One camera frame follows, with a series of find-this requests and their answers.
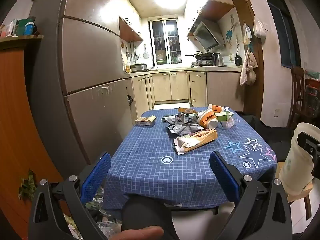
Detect range hood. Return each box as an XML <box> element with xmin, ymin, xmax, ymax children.
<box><xmin>187</xmin><ymin>19</ymin><xmax>225</xmax><ymax>51</ymax></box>

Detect hanging black frying pan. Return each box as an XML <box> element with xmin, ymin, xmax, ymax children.
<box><xmin>235</xmin><ymin>39</ymin><xmax>242</xmax><ymax>67</ymax></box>

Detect person's left hand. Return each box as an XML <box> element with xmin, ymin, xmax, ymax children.
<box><xmin>110</xmin><ymin>226</ymin><xmax>164</xmax><ymax>240</ymax></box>

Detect green box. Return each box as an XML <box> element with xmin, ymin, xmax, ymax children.
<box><xmin>17</xmin><ymin>17</ymin><xmax>35</xmax><ymax>36</ymax></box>

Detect clear plastic bag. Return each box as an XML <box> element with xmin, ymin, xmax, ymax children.
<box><xmin>221</xmin><ymin>119</ymin><xmax>235</xmax><ymax>130</ymax></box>

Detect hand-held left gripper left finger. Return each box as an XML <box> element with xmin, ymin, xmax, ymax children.
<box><xmin>28</xmin><ymin>151</ymin><xmax>112</xmax><ymax>240</ymax></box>

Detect white blue printed wrapper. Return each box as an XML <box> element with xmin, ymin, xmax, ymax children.
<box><xmin>162</xmin><ymin>115</ymin><xmax>180</xmax><ymax>124</ymax></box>

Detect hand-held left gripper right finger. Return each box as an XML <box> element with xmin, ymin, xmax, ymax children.
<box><xmin>209</xmin><ymin>151</ymin><xmax>293</xmax><ymax>240</ymax></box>

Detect wooden stool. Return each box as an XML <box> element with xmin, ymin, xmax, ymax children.
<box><xmin>276</xmin><ymin>162</ymin><xmax>314</xmax><ymax>220</ymax></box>

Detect hanging white plastic bag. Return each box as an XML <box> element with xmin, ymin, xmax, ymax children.
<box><xmin>254</xmin><ymin>17</ymin><xmax>268</xmax><ymax>38</ymax></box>
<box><xmin>242</xmin><ymin>23</ymin><xmax>252</xmax><ymax>45</ymax></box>

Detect leafy green vegetable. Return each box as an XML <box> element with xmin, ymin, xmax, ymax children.
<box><xmin>19</xmin><ymin>170</ymin><xmax>37</xmax><ymax>200</ymax></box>

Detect red plastic basket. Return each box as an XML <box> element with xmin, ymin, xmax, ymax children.
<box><xmin>304</xmin><ymin>79</ymin><xmax>320</xmax><ymax>120</ymax></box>

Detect clear bag of vegetables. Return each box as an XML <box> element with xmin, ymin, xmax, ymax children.
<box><xmin>64</xmin><ymin>187</ymin><xmax>123</xmax><ymax>240</ymax></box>

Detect long orange snack packet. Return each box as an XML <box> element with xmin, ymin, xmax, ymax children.
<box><xmin>173</xmin><ymin>129</ymin><xmax>218</xmax><ymax>155</ymax></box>

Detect black wok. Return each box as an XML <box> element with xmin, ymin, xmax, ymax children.
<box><xmin>185</xmin><ymin>51</ymin><xmax>213</xmax><ymax>58</ymax></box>

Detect beige lower kitchen cabinets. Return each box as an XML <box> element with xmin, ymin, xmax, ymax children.
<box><xmin>131</xmin><ymin>70</ymin><xmax>242</xmax><ymax>112</ymax></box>

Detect white plastic bucket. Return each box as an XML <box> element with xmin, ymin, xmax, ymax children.
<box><xmin>277</xmin><ymin>122</ymin><xmax>320</xmax><ymax>196</ymax></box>

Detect brown refrigerator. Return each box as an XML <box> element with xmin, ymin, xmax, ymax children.
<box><xmin>24</xmin><ymin>0</ymin><xmax>139</xmax><ymax>180</ymax></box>

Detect wall cabinet above range hood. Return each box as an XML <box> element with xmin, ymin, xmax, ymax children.
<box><xmin>187</xmin><ymin>0</ymin><xmax>235</xmax><ymax>22</ymax></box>

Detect gas stove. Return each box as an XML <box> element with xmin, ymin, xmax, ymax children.
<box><xmin>192</xmin><ymin>59</ymin><xmax>213</xmax><ymax>67</ymax></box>

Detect green snack packet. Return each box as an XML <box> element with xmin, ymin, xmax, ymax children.
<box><xmin>215</xmin><ymin>112</ymin><xmax>234</xmax><ymax>122</ymax></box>

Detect dark wooden chair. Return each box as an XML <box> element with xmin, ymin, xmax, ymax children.
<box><xmin>287</xmin><ymin>66</ymin><xmax>320</xmax><ymax>130</ymax></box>

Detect dark room window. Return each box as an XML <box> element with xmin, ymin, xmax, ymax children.
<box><xmin>260</xmin><ymin>0</ymin><xmax>300</xmax><ymax>68</ymax></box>

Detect steel kettle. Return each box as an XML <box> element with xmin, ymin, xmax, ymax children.
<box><xmin>212</xmin><ymin>52</ymin><xmax>224</xmax><ymax>66</ymax></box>

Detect blue checkered star tablecloth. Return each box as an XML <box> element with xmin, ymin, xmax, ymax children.
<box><xmin>102</xmin><ymin>107</ymin><xmax>277</xmax><ymax>210</ymax></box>

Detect brown door frame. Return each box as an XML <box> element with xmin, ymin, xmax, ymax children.
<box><xmin>226</xmin><ymin>0</ymin><xmax>265</xmax><ymax>123</ymax></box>

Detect kitchen window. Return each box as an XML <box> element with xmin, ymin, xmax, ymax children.
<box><xmin>149</xmin><ymin>19</ymin><xmax>181</xmax><ymax>67</ymax></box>

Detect wall cabinet with brown underside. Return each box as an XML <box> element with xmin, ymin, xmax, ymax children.
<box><xmin>119</xmin><ymin>16</ymin><xmax>144</xmax><ymax>42</ymax></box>

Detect small tan cardboard box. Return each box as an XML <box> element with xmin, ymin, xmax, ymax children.
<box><xmin>135</xmin><ymin>116</ymin><xmax>157</xmax><ymax>126</ymax></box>

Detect silver snack wrapper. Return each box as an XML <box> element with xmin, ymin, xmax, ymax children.
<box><xmin>167</xmin><ymin>122</ymin><xmax>204</xmax><ymax>134</ymax></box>

